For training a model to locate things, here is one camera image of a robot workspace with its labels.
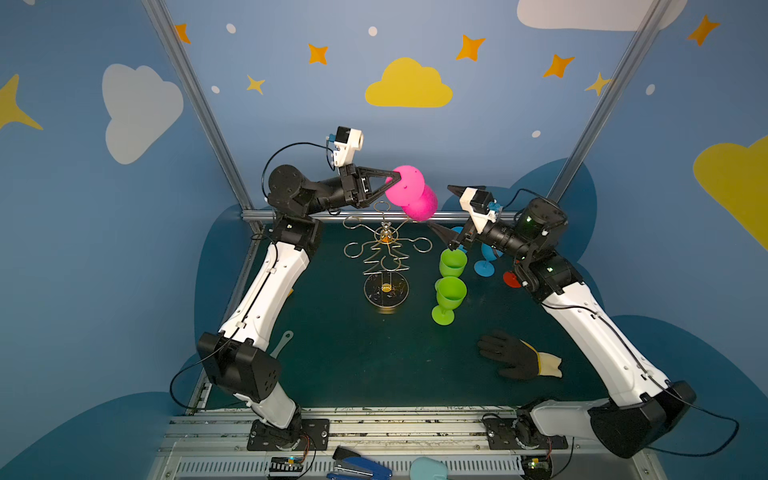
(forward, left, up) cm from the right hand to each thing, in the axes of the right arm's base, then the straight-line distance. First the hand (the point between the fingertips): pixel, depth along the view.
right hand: (444, 198), depth 61 cm
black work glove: (-14, -30, -50) cm, 60 cm away
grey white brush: (-11, +42, -46) cm, 64 cm away
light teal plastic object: (-42, 0, -49) cm, 64 cm away
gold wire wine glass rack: (+7, +13, -46) cm, 48 cm away
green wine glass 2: (+1, -7, -38) cm, 39 cm away
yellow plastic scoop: (+4, +45, -45) cm, 64 cm away
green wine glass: (+13, -9, -37) cm, 40 cm away
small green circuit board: (-43, +35, -50) cm, 75 cm away
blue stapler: (-43, +18, -45) cm, 65 cm away
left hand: (-3, +10, +8) cm, 13 cm away
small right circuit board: (-41, -27, -51) cm, 71 cm away
